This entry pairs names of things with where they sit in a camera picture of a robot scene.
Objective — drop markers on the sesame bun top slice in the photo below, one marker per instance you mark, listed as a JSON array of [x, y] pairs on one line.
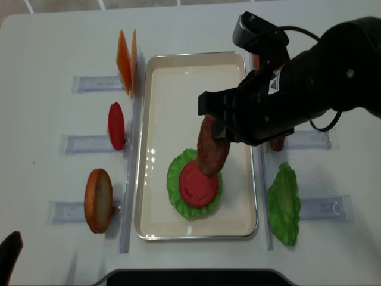
[[256, 62]]

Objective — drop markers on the green lettuce leaf in rack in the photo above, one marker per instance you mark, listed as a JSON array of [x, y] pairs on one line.
[[284, 206]]

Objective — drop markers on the white rectangular metal tray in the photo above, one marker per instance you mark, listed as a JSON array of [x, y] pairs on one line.
[[170, 125]]

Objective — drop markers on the clear acrylic rack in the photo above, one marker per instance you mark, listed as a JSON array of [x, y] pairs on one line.
[[69, 212], [332, 208]]

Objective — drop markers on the clear acrylic rack left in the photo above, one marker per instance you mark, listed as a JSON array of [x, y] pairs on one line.
[[69, 212]]

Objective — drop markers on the black left gripper tip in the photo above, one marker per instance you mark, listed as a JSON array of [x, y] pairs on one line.
[[9, 252]]

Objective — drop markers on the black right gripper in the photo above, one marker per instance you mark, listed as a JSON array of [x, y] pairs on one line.
[[259, 109]]

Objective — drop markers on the orange cheese slice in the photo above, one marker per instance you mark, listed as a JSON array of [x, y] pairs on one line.
[[134, 62], [123, 62]]

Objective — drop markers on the green lettuce leaf on tray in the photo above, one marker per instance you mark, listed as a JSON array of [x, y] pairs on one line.
[[174, 170]]

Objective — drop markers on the orange cheese slice inner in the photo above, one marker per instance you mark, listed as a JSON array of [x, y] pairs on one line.
[[134, 62]]

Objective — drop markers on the red tomato slice on tray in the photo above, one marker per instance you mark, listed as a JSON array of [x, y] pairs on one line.
[[196, 189]]

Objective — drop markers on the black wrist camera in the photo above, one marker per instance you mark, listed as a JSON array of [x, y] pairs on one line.
[[258, 36]]

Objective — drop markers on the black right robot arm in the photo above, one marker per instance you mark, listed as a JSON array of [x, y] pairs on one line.
[[340, 72]]

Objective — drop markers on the dark brown meat patty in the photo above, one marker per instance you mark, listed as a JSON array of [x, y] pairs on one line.
[[276, 144]]

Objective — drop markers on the clear acrylic rack right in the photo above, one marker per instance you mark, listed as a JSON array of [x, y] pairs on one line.
[[332, 208]]

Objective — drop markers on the orange cheese slice outer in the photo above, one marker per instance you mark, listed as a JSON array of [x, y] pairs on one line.
[[123, 62]]

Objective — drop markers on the red tomato slice in rack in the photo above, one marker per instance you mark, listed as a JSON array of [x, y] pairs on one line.
[[116, 127]]

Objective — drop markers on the bread slice in left rack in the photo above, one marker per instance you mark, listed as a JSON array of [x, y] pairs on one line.
[[98, 201]]

